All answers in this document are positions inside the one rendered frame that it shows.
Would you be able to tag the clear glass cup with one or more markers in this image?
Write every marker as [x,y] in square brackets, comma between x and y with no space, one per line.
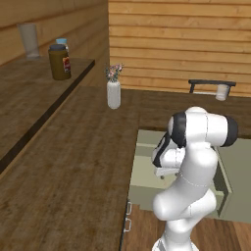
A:
[29,39]

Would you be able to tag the olive jar with red label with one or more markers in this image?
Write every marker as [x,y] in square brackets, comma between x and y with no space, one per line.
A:
[59,65]

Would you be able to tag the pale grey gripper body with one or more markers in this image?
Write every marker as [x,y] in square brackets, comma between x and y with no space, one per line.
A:
[166,172]

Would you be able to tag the white paper towel roll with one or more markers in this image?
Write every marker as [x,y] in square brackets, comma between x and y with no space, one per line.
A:
[222,92]

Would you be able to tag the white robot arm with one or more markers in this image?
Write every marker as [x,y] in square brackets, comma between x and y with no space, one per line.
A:
[192,170]

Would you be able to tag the black paper towel holder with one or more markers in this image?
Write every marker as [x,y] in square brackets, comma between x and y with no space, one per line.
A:
[209,82]

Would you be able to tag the bottle with blue lid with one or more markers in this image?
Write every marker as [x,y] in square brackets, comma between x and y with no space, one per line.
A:
[62,41]

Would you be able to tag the white vase with flowers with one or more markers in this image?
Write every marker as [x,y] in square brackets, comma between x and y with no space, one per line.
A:
[113,94]

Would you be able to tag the pale green open drawer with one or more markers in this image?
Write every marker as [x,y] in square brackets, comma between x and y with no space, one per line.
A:
[147,176]

